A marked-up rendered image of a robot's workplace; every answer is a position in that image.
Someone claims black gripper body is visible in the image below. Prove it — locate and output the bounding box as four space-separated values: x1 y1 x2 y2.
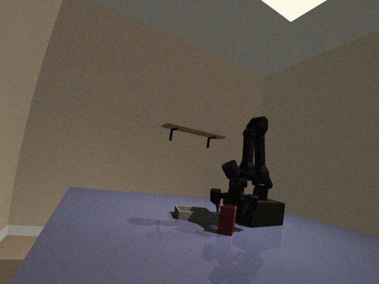
210 188 258 210

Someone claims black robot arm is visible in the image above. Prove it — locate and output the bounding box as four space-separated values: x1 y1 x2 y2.
222 116 273 201

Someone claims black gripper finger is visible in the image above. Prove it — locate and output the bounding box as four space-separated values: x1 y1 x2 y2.
213 192 220 212
242 198 254 217

